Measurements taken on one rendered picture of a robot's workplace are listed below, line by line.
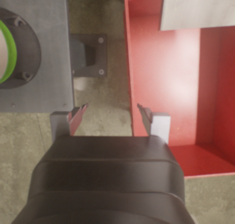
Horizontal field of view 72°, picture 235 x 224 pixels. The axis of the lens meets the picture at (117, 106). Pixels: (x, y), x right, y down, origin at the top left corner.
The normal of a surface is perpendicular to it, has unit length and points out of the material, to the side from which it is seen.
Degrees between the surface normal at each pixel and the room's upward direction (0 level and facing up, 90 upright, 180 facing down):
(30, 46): 66
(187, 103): 0
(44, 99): 0
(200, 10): 30
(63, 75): 0
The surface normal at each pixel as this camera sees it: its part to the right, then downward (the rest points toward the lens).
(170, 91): 0.00, 0.28
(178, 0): 0.04, 0.72
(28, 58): 0.91, 0.30
